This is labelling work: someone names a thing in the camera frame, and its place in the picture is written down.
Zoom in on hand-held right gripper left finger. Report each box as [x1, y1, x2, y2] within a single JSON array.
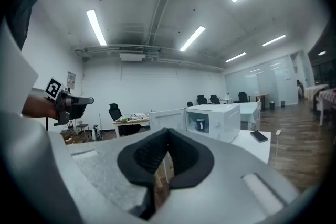
[[65, 127, 170, 220]]

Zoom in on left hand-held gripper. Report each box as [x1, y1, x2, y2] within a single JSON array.
[[44, 77, 95, 127]]

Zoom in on white-legged wooden table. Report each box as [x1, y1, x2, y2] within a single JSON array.
[[112, 119, 152, 138]]

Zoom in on person's black clothing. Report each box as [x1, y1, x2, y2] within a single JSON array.
[[4, 0, 44, 49]]

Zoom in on black smartphone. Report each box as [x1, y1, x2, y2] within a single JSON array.
[[250, 130, 269, 143]]

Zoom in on wall poster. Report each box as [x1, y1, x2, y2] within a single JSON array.
[[67, 71, 77, 91]]

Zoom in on wooden high table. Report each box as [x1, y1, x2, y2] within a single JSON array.
[[251, 93, 270, 111]]

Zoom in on person's left forearm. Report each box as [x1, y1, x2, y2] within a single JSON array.
[[20, 94, 58, 119]]

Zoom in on red checkered tablecloth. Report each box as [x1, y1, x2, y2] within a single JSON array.
[[314, 88, 336, 127]]

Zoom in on ceiling pipes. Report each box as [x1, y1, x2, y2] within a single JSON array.
[[74, 44, 227, 72]]

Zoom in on white adapter cable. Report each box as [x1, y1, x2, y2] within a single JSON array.
[[274, 135, 280, 167]]

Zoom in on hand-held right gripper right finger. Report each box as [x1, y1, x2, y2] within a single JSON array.
[[154, 127, 300, 224]]

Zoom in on ceiling air conditioner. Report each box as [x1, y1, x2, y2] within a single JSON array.
[[118, 45, 146, 62]]

